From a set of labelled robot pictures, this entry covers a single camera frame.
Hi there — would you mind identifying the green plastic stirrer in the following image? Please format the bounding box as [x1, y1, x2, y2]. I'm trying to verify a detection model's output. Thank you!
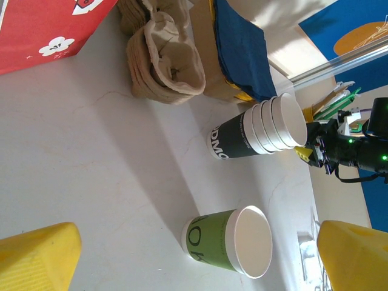
[321, 87, 362, 119]

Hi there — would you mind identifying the white paper wrapped straw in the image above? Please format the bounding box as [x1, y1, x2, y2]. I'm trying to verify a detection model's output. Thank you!
[333, 80, 356, 93]

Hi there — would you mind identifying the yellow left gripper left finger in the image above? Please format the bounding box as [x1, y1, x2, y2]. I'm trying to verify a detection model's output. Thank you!
[0, 222, 82, 291]

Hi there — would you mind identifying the red paper gift bag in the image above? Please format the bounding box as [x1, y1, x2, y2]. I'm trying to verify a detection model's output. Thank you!
[0, 0, 119, 76]

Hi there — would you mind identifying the navy paper napkin stack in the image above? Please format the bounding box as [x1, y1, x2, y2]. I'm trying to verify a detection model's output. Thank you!
[212, 0, 277, 102]

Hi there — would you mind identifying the brown pulp cup carrier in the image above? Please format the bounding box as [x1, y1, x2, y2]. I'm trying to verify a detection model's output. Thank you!
[144, 12, 207, 97]

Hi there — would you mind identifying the stacked paper cups black print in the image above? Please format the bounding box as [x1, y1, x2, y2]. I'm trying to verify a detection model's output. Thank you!
[207, 92, 309, 161]

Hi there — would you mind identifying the brown cardboard napkin box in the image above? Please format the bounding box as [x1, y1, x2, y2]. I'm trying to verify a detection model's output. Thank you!
[189, 0, 243, 102]

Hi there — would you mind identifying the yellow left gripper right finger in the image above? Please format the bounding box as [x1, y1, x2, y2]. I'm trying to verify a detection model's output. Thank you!
[317, 220, 388, 291]

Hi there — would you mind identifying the green paper coffee cup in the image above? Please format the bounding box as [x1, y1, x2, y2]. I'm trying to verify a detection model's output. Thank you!
[181, 206, 273, 279]

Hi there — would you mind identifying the yellow stirrer holder cup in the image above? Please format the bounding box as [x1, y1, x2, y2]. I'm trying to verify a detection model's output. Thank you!
[302, 101, 322, 122]

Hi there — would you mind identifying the aluminium frame post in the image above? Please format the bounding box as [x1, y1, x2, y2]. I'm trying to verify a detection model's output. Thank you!
[289, 45, 388, 89]

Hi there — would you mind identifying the flat wooden stirrer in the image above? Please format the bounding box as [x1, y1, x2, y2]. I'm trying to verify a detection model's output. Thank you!
[312, 90, 349, 118]

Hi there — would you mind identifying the yellow paper napkin stack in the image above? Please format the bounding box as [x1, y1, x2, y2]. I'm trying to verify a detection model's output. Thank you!
[224, 75, 255, 104]

